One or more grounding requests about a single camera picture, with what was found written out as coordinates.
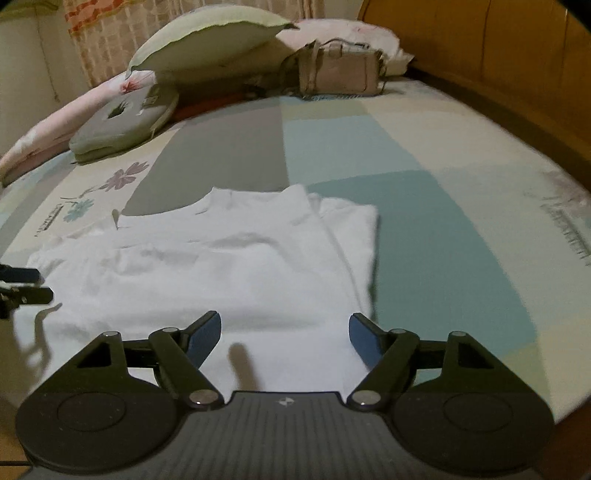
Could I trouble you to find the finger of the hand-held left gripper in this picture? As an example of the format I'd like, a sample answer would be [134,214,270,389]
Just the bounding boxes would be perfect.
[0,285,54,319]
[0,264,41,283]

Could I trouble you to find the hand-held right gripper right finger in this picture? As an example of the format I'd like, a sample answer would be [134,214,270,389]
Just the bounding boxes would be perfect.
[346,313,527,409]

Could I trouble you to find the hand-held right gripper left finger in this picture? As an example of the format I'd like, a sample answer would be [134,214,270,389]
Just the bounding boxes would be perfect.
[46,311,225,409]

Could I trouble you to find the white knit sweater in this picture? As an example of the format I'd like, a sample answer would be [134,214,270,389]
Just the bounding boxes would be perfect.
[25,185,379,402]

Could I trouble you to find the pink floral quilt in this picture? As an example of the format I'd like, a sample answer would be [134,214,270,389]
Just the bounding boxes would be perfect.
[0,74,153,186]

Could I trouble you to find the grey cushion with hole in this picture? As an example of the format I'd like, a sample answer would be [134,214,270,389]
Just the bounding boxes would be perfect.
[69,84,180,163]

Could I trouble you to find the red cloth item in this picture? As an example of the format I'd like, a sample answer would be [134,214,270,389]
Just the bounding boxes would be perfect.
[173,99,209,121]

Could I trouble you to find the beige handbag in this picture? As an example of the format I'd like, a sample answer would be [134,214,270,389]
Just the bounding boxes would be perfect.
[279,39,389,99]

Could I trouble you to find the light green pillow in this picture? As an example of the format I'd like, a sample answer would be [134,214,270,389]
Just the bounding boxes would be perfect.
[126,8,300,77]

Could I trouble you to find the wooden headboard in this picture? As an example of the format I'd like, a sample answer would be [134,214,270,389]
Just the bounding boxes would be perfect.
[358,0,591,176]

